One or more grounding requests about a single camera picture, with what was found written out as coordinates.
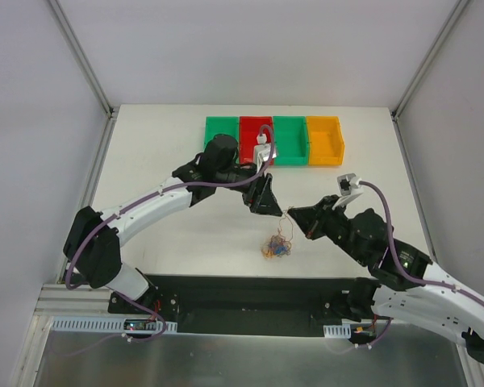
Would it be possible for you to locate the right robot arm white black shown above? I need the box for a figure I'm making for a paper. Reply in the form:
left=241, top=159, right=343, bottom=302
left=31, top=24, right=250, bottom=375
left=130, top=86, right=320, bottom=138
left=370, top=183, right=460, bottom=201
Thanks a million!
left=288, top=195, right=484, bottom=364

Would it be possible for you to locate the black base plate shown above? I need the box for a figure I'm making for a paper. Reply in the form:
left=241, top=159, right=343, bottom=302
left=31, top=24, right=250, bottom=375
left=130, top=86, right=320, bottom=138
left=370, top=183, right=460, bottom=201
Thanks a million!
left=60, top=273, right=444, bottom=335

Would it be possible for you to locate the white cable duct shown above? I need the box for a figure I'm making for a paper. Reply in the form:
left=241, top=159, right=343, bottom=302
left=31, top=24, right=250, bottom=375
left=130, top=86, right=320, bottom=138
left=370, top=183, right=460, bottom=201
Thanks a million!
left=323, top=323, right=352, bottom=339
left=52, top=317, right=177, bottom=335

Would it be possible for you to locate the yellow plastic bin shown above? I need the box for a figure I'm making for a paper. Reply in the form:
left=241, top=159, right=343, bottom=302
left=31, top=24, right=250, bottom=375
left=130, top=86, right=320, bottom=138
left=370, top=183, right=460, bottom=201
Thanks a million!
left=306, top=116, right=345, bottom=167

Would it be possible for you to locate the green plastic bin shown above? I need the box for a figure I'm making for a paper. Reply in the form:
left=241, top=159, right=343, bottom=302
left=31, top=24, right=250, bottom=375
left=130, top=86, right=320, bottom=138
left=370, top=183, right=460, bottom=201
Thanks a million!
left=273, top=116, right=310, bottom=167
left=202, top=116, right=239, bottom=154

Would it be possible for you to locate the right white cable duct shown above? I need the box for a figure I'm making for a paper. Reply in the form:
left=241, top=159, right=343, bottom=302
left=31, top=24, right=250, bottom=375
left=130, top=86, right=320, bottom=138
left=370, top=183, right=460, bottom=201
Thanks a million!
left=323, top=323, right=352, bottom=339

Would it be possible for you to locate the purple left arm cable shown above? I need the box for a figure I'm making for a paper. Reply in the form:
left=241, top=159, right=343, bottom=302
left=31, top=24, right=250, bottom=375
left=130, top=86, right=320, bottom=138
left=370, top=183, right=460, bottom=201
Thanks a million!
left=65, top=125, right=276, bottom=291

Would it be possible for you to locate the green plastic bin right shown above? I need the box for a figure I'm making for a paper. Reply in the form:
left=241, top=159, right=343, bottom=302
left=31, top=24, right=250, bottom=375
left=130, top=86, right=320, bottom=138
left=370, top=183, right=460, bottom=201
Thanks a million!
left=273, top=116, right=310, bottom=167

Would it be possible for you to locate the red plastic bin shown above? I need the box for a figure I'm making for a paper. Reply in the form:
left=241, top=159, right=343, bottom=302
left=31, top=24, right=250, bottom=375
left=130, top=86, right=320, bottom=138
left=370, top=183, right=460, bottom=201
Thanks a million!
left=239, top=116, right=273, bottom=164

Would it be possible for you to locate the multicolour cable bundle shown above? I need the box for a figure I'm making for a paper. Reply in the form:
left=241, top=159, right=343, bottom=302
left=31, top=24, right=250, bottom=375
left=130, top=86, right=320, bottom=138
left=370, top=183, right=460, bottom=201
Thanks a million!
left=260, top=215, right=294, bottom=260

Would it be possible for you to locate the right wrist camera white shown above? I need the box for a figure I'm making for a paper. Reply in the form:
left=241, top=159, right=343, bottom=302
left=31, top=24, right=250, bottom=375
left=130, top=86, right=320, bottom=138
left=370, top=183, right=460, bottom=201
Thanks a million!
left=332, top=173, right=363, bottom=210

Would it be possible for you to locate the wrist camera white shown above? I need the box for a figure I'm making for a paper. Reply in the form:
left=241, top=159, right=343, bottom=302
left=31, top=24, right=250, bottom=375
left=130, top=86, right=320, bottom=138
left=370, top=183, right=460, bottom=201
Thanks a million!
left=252, top=134, right=277, bottom=169
left=332, top=173, right=363, bottom=210

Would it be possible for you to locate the left white cable duct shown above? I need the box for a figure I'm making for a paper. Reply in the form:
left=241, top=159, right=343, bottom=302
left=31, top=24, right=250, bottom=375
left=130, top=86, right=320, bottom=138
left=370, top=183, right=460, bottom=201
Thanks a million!
left=52, top=317, right=177, bottom=335

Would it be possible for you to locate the aluminium frame rail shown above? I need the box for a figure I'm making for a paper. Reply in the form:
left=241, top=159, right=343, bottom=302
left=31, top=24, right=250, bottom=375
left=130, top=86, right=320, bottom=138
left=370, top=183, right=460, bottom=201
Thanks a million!
left=35, top=283, right=118, bottom=316

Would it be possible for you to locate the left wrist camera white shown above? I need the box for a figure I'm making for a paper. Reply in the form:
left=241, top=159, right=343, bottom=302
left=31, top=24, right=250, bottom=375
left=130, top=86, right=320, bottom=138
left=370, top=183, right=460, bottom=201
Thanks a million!
left=252, top=134, right=277, bottom=169

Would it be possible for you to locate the green plastic bin left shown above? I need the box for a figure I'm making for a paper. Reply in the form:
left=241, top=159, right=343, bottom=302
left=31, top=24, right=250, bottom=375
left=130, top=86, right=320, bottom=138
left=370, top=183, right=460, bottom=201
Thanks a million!
left=202, top=116, right=239, bottom=154

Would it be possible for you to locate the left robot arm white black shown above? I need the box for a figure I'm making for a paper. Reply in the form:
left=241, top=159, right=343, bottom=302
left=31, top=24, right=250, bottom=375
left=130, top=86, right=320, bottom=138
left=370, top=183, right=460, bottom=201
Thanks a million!
left=63, top=135, right=282, bottom=314

